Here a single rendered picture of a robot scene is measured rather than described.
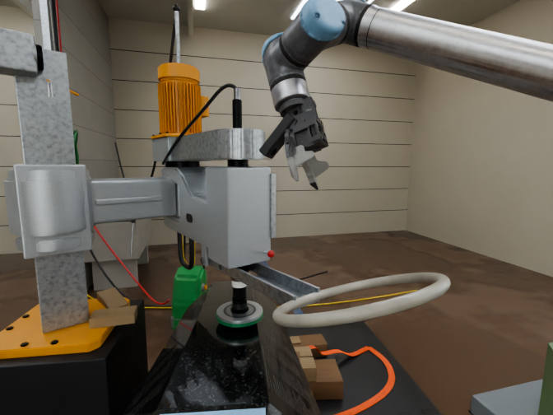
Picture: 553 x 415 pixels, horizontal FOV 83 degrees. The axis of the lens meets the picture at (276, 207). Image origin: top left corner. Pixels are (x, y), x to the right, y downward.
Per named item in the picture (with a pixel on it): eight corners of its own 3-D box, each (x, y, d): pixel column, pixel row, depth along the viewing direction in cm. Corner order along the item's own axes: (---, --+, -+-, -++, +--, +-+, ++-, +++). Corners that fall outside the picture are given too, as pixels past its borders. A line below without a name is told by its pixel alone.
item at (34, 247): (-9, 261, 132) (-21, 164, 126) (40, 240, 166) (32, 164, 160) (79, 258, 137) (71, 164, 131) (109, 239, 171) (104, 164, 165)
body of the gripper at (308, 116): (321, 141, 68) (307, 91, 70) (285, 154, 71) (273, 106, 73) (330, 149, 75) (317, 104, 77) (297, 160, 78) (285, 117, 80)
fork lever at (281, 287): (198, 263, 155) (197, 254, 154) (232, 257, 166) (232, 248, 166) (285, 314, 100) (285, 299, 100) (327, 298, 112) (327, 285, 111)
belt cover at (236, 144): (152, 166, 193) (151, 139, 191) (191, 166, 208) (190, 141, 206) (226, 170, 118) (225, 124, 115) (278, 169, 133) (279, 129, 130)
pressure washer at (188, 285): (182, 315, 321) (178, 233, 309) (214, 317, 317) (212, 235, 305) (165, 333, 287) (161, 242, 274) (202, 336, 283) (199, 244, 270)
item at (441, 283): (242, 326, 93) (240, 316, 93) (350, 287, 122) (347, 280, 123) (374, 333, 54) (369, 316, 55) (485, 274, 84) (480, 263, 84)
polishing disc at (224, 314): (228, 300, 158) (227, 297, 158) (267, 305, 152) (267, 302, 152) (208, 320, 137) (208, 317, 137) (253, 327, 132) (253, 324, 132)
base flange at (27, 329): (-28, 361, 130) (-30, 351, 129) (41, 308, 178) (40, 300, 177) (97, 352, 137) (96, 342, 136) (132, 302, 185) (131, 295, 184)
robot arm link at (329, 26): (336, -14, 66) (301, 28, 76) (304, -10, 60) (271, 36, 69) (359, 25, 67) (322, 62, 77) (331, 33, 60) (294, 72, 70)
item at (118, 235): (85, 295, 369) (78, 224, 357) (112, 262, 494) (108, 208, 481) (141, 290, 385) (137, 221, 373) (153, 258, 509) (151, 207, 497)
